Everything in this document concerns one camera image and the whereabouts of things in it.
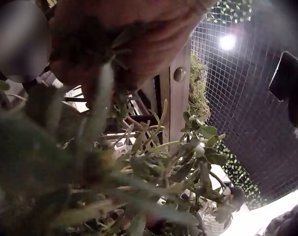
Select bright round lamp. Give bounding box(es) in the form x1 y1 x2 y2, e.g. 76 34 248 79
218 34 237 50

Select wire mesh panel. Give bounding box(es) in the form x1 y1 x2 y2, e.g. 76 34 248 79
188 0 298 206

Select green leafy vine garland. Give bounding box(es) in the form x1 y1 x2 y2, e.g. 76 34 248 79
222 145 266 210
208 0 253 24

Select bunch of green plant stems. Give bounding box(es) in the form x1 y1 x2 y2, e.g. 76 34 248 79
0 57 234 236

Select wooden post with round bolt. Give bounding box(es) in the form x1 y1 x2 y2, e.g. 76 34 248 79
162 44 192 154

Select person's left fingers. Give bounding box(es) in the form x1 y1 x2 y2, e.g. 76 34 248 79
50 29 149 108

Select clump of dry moss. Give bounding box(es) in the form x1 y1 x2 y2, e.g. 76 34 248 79
188 52 211 124

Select black wrist band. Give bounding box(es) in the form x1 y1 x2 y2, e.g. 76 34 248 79
268 51 298 102

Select person's left hand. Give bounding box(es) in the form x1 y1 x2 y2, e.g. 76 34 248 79
49 0 217 108

